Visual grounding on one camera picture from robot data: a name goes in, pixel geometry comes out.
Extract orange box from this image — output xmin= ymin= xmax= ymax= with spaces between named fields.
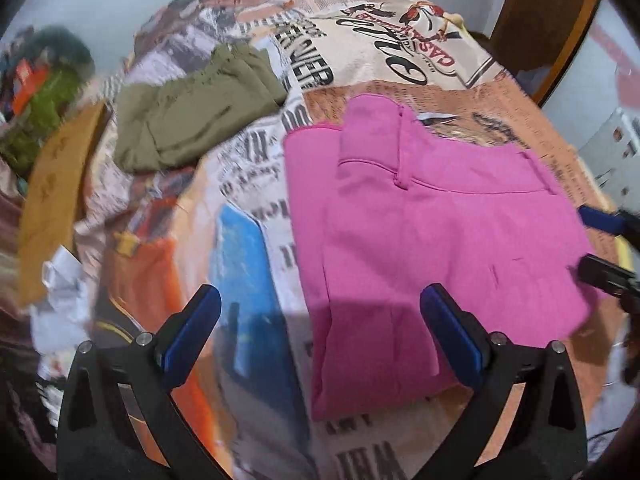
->
xmin=12 ymin=57 xmax=48 ymax=113

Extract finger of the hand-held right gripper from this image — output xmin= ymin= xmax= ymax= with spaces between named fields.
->
xmin=575 ymin=255 xmax=640 ymax=301
xmin=580 ymin=206 xmax=640 ymax=238

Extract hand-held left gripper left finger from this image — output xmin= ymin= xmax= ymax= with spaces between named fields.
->
xmin=56 ymin=284 xmax=236 ymax=480

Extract printed blanket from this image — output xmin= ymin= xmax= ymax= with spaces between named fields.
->
xmin=75 ymin=0 xmax=631 ymax=480

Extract white crumpled cloth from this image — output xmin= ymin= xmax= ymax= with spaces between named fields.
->
xmin=30 ymin=245 xmax=96 ymax=361

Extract olive green pants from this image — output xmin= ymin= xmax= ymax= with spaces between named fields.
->
xmin=114 ymin=42 xmax=289 ymax=171

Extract mustard yellow garment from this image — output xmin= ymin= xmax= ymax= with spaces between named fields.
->
xmin=17 ymin=102 xmax=108 ymax=306

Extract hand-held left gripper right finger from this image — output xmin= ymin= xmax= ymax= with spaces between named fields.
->
xmin=412 ymin=283 xmax=588 ymax=480

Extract pink pants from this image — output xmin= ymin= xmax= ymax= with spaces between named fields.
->
xmin=282 ymin=94 xmax=608 ymax=421

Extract wooden door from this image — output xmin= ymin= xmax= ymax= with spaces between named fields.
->
xmin=487 ymin=0 xmax=601 ymax=108

